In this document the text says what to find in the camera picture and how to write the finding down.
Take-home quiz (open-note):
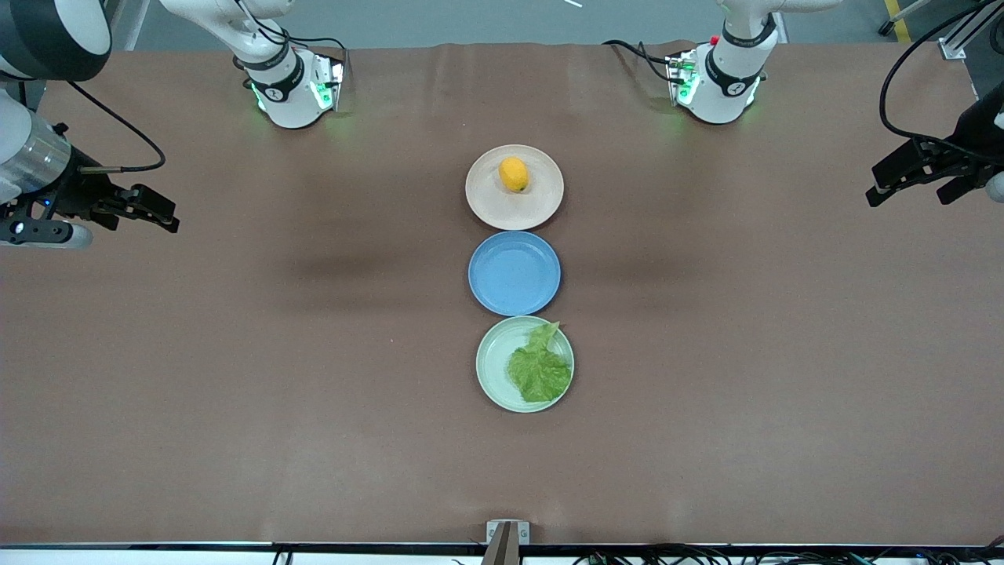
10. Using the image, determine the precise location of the yellow lemon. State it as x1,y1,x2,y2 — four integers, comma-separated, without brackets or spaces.
499,157,530,194

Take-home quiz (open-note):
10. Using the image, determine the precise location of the green lettuce leaf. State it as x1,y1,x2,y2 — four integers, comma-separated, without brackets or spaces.
507,321,573,404

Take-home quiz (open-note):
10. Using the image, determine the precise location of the brown table cover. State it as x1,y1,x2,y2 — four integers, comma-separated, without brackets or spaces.
0,41,1004,546

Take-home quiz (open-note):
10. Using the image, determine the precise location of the beige round plate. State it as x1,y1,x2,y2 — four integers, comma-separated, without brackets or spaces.
465,144,565,231

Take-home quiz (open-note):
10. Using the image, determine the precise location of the blue round plate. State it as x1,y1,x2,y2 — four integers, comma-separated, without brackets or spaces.
468,231,562,318

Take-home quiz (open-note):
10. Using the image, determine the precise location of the pale green round plate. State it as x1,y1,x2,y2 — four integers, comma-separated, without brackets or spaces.
475,315,576,414

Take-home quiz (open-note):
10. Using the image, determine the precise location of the aluminium frame profile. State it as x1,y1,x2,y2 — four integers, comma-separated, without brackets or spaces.
938,0,1004,61

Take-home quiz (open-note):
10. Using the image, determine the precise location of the black left base cable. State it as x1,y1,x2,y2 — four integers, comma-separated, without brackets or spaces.
602,38,677,85

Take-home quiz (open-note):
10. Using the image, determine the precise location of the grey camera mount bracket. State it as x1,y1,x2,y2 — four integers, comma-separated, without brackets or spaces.
485,519,531,565

